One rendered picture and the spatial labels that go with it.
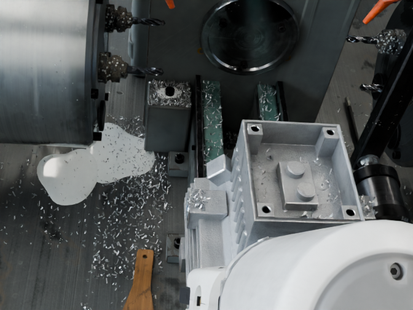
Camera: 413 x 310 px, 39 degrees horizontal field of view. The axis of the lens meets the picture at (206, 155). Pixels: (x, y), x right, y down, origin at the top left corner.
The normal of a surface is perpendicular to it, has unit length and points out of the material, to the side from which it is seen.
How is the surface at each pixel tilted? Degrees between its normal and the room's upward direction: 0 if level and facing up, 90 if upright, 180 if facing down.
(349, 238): 11
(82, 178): 0
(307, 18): 90
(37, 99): 77
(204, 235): 0
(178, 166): 0
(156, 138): 90
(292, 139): 90
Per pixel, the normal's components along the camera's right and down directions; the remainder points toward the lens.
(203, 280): -0.90, -0.40
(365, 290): 0.06, -0.25
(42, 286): 0.12, -0.65
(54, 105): 0.04, 0.65
